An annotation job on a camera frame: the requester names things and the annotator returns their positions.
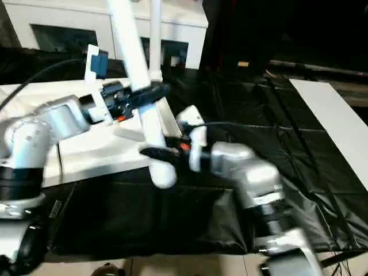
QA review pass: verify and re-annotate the white plastic table leg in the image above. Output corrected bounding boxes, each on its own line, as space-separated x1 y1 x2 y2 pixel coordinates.
108 0 179 190
147 0 165 82

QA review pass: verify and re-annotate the white plastic table top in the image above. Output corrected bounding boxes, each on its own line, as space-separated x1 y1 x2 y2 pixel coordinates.
0 78 185 187

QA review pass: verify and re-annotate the white sideboard with glass doors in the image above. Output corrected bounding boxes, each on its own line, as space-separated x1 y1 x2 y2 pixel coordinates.
3 0 209 70

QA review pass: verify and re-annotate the black mat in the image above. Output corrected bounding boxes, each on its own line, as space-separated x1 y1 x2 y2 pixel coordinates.
0 46 368 256

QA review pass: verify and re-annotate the grey curtain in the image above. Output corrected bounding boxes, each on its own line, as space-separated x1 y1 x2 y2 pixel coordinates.
0 0 24 49

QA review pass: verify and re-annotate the black cabinet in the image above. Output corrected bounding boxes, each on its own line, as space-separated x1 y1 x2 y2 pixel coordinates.
200 0 368 72

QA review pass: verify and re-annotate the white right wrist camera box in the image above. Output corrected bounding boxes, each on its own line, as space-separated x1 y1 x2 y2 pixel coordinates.
175 105 209 173

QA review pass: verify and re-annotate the black metal table frame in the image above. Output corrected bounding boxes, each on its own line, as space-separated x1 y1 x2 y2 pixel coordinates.
319 248 368 270

